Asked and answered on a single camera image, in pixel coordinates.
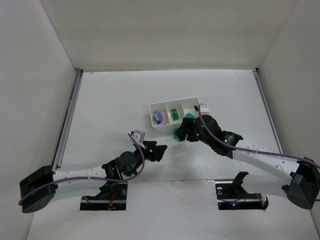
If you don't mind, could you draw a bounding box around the small green lego brick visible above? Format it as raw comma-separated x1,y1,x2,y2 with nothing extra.
170,109,180,121

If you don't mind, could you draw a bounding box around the purple curved lego brick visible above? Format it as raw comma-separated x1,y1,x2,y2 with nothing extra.
153,111,164,125

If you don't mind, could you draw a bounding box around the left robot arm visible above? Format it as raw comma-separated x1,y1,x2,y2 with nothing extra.
18,141,168,214

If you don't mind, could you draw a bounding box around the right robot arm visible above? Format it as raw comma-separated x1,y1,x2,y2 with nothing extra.
174,114,320,210

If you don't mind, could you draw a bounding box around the white divided plastic container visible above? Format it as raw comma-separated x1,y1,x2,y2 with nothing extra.
148,97,200,133

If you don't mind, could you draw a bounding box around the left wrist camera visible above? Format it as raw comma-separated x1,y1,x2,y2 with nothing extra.
130,130,145,144

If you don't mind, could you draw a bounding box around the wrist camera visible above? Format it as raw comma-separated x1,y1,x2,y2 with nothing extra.
194,104,210,115
130,130,145,144

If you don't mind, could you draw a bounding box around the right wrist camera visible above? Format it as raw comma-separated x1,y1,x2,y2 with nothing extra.
194,104,210,115

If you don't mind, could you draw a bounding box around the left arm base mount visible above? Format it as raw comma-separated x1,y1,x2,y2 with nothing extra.
79,182,128,212

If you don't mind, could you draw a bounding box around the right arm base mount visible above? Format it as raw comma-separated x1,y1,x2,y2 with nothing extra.
215,171,269,211

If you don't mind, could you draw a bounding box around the right aluminium rail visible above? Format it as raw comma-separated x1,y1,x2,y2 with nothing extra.
252,67,293,180

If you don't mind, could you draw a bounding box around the aluminium rail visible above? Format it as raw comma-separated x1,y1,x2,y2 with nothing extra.
252,67,293,180
51,68,84,170

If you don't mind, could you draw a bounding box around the left aluminium rail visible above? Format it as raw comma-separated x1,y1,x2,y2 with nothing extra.
51,68,84,170

